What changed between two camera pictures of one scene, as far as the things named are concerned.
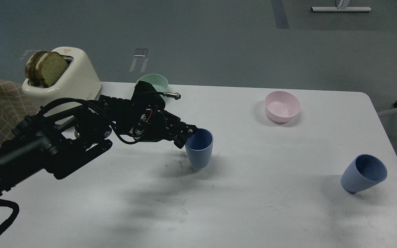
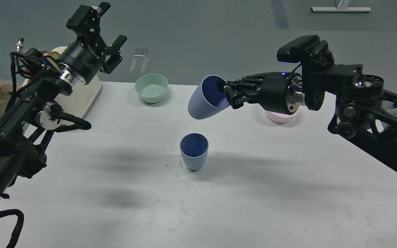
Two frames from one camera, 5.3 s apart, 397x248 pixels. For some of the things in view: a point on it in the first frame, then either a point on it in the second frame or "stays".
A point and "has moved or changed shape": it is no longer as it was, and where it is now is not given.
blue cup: (366, 171) → (206, 100)
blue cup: (199, 146) has moved or changed shape
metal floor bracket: (140, 52) stays
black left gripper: (155, 124) → (85, 54)
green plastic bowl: (159, 82) stays
